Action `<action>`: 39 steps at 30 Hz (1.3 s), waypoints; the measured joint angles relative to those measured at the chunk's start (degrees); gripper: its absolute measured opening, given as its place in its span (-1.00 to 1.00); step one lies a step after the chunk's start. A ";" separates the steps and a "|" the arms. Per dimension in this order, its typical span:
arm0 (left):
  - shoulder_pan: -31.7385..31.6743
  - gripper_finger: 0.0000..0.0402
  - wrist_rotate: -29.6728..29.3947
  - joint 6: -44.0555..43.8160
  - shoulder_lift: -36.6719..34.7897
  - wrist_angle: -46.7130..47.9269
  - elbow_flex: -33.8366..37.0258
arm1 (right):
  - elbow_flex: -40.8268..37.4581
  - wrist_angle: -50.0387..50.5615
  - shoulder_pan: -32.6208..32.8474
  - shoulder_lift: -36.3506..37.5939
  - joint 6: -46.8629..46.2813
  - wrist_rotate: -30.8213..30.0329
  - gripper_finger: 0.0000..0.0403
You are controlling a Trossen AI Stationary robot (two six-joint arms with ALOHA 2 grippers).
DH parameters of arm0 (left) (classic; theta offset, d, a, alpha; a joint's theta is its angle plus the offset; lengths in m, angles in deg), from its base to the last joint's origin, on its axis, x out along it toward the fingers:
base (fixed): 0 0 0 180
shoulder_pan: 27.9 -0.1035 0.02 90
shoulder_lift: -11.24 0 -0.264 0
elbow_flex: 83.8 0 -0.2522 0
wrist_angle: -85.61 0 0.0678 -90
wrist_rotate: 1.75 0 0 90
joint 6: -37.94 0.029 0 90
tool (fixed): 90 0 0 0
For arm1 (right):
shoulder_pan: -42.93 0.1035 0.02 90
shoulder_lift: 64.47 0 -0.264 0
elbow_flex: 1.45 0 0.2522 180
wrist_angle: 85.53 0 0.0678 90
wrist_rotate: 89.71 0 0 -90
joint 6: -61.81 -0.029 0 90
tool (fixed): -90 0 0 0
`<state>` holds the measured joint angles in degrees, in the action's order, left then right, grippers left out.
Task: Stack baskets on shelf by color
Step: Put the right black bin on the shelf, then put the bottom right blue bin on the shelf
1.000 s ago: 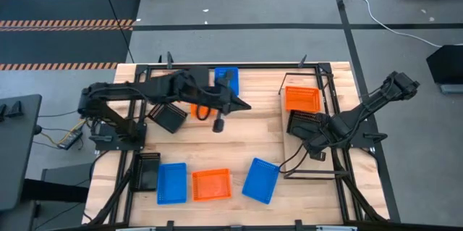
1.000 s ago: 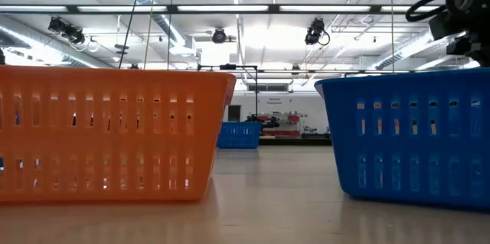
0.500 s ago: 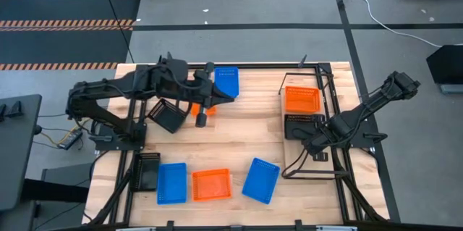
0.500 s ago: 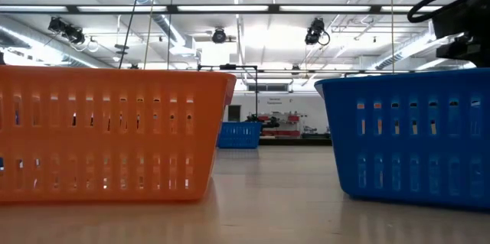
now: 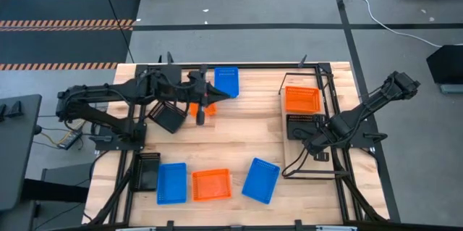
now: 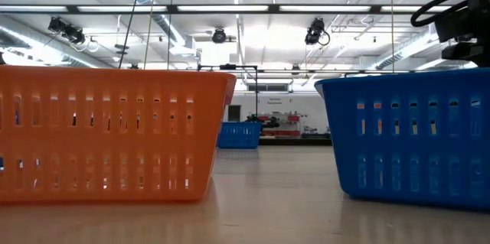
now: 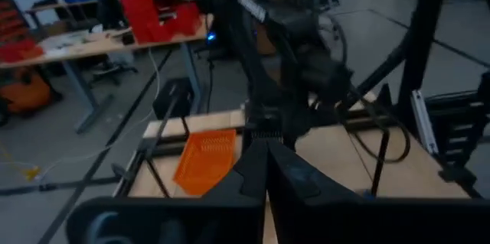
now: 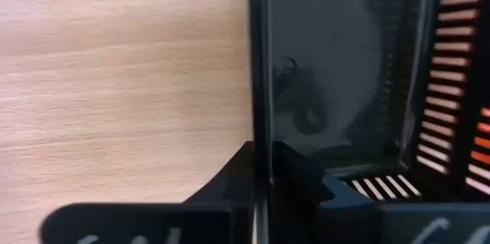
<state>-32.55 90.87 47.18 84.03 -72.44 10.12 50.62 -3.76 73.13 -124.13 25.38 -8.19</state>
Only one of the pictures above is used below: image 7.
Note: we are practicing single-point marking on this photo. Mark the orange round container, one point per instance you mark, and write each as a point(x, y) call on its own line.
point(25, 93)

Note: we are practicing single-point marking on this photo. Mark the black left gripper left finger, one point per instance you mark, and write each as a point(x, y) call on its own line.
point(252, 183)

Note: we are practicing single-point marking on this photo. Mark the workbench with grey legs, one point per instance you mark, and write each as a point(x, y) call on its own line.
point(95, 45)

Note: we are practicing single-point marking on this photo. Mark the black metal rack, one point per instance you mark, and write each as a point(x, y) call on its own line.
point(459, 129)

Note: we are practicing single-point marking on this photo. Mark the red plastic bins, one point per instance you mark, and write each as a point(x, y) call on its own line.
point(141, 18)

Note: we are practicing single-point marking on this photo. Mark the grey metal bracket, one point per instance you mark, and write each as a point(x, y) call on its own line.
point(423, 121)

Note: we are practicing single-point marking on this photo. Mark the orange plastic slotted basket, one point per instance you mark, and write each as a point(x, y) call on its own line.
point(206, 160)

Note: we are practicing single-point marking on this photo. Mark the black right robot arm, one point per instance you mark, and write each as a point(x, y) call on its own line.
point(260, 83)

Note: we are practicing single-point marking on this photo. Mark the black floor box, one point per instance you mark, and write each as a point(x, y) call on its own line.
point(183, 98)

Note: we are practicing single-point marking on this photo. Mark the red small parts pile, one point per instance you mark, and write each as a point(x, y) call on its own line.
point(17, 51)

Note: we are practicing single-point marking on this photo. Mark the black office chair base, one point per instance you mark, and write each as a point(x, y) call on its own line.
point(115, 70)

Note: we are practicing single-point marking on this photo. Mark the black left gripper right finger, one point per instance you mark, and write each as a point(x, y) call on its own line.
point(291, 179)

